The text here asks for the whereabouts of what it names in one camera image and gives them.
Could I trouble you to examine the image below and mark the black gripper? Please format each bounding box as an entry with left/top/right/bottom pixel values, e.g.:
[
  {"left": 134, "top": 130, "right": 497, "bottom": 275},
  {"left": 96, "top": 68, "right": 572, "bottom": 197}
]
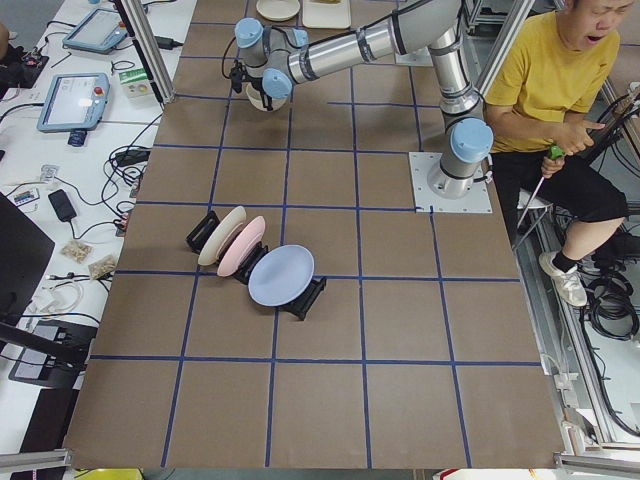
[{"left": 229, "top": 60, "right": 273, "bottom": 111}]

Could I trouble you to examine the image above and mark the white bowl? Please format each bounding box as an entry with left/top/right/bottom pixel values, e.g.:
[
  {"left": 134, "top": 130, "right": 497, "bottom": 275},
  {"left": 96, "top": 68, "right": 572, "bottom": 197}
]
[{"left": 246, "top": 83, "right": 288, "bottom": 112}]

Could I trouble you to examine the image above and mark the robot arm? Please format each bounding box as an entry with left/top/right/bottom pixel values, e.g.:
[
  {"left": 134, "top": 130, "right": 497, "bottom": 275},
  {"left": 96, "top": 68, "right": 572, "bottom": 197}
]
[{"left": 227, "top": 1, "right": 494, "bottom": 199}]

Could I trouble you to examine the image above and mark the round white plate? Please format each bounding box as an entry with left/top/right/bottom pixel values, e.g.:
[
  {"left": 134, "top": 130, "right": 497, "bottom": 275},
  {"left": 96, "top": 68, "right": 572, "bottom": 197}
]
[{"left": 256, "top": 0, "right": 301, "bottom": 22}]

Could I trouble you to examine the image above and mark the white rectangular tray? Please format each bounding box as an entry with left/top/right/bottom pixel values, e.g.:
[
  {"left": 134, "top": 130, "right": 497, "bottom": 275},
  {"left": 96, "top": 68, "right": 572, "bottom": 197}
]
[{"left": 301, "top": 0, "right": 351, "bottom": 29}]

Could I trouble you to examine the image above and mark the green white box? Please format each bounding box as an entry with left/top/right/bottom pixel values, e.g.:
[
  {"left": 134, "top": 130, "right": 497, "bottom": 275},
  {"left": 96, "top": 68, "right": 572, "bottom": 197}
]
[{"left": 118, "top": 68, "right": 153, "bottom": 99}]

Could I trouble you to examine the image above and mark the far teach pendant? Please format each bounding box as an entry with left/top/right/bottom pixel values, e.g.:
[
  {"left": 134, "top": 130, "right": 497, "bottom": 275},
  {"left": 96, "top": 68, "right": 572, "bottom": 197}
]
[{"left": 62, "top": 8, "right": 127, "bottom": 54}]

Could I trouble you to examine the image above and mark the teach pendant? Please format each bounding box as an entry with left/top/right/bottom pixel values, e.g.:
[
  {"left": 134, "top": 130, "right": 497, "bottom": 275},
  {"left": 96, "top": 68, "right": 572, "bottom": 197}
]
[
  {"left": 37, "top": 72, "right": 110, "bottom": 133},
  {"left": 62, "top": 8, "right": 127, "bottom": 54}
]

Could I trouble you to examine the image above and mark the cream plate in rack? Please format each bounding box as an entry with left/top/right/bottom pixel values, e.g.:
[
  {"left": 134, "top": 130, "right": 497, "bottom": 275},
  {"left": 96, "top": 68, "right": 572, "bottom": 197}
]
[{"left": 197, "top": 206, "right": 246, "bottom": 266}]

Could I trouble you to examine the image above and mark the pink plate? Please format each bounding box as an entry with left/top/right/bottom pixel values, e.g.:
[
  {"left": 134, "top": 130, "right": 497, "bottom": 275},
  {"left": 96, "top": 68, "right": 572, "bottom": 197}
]
[{"left": 217, "top": 216, "right": 266, "bottom": 277}]

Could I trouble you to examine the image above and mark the near teach pendant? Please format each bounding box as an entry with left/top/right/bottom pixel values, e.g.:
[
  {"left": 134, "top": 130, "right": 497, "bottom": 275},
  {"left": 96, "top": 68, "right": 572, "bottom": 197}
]
[{"left": 37, "top": 72, "right": 110, "bottom": 133}]

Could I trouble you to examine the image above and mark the light blue plate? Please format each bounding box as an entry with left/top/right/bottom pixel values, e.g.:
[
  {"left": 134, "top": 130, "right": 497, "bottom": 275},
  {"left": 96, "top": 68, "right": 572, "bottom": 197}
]
[{"left": 248, "top": 245, "right": 315, "bottom": 307}]

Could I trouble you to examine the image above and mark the black dish rack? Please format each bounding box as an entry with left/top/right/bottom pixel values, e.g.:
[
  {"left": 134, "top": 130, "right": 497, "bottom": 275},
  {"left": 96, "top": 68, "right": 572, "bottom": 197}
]
[{"left": 185, "top": 211, "right": 327, "bottom": 321}]

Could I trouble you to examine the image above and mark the black power adapter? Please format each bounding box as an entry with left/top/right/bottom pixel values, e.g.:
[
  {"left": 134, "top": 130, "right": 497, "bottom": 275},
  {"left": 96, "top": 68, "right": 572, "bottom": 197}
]
[{"left": 48, "top": 189, "right": 77, "bottom": 222}]

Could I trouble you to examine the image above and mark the black monitor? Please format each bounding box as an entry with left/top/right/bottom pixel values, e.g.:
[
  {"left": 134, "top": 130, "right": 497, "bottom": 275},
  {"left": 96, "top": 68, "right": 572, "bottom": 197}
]
[{"left": 1, "top": 197, "right": 97, "bottom": 389}]

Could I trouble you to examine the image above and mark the person in yellow shirt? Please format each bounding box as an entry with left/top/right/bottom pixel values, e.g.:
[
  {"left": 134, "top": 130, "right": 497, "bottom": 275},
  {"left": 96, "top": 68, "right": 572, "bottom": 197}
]
[{"left": 484, "top": 0, "right": 633, "bottom": 307}]

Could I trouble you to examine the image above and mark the aluminium frame post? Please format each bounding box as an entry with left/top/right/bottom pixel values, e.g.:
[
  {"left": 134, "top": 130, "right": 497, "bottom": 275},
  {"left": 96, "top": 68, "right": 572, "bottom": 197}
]
[{"left": 114, "top": 0, "right": 176, "bottom": 105}]

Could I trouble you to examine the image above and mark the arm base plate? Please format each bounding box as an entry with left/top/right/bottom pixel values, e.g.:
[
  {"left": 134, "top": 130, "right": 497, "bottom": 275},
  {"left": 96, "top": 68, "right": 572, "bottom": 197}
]
[
  {"left": 408, "top": 152, "right": 493, "bottom": 214},
  {"left": 394, "top": 47, "right": 433, "bottom": 67}
]

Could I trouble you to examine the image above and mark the green handled screwdriver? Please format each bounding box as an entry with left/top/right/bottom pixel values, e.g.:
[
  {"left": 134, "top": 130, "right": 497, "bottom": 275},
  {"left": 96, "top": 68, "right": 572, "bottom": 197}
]
[{"left": 512, "top": 144, "right": 565, "bottom": 250}]

